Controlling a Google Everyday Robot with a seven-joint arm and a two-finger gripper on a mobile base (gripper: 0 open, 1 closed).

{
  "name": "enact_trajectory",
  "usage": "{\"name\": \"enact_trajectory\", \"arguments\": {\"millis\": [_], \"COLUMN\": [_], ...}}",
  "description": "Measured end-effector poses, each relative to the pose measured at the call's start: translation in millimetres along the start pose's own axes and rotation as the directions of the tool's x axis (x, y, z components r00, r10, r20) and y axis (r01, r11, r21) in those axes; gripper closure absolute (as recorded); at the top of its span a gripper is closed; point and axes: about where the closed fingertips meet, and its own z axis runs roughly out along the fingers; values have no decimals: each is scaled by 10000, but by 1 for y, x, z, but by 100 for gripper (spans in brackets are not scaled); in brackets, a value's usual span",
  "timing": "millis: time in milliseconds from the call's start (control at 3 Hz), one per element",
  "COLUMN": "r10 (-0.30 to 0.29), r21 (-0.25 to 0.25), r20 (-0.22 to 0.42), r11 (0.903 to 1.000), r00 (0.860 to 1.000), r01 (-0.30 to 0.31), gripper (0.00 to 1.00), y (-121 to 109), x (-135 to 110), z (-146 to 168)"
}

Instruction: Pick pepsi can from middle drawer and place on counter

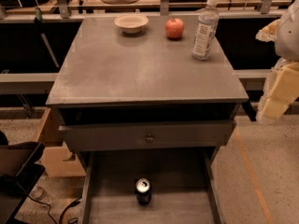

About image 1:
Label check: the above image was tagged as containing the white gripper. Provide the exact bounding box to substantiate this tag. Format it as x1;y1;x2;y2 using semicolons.
255;0;299;125

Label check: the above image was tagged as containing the blue pepsi can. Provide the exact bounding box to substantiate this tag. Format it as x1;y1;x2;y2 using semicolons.
135;178;151;205

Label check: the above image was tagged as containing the grey drawer cabinet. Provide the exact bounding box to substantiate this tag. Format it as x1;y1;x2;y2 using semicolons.
45;15;249;224

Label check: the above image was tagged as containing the grey open middle drawer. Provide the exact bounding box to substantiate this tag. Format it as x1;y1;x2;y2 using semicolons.
79;148;224;224

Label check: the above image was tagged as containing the grey top drawer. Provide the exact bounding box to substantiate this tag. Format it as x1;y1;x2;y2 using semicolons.
59;119;235;152

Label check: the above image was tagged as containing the clear plastic water bottle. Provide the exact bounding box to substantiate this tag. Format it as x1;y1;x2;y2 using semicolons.
192;0;220;61

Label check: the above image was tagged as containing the red apple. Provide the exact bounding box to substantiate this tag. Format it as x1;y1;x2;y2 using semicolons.
164;18;184;39

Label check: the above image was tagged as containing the white paper bowl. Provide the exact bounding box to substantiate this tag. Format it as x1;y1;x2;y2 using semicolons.
114;14;149;35

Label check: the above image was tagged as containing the cardboard box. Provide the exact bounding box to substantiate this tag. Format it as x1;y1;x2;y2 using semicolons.
33;108;86;177

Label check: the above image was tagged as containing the black bin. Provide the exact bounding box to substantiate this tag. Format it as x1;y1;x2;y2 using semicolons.
0;142;45;224

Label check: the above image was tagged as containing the green handled tool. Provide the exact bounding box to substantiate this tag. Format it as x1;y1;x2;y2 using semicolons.
34;7;60;68

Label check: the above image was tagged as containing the black floor cable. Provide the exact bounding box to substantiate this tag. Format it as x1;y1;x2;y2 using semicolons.
27;193;82;224

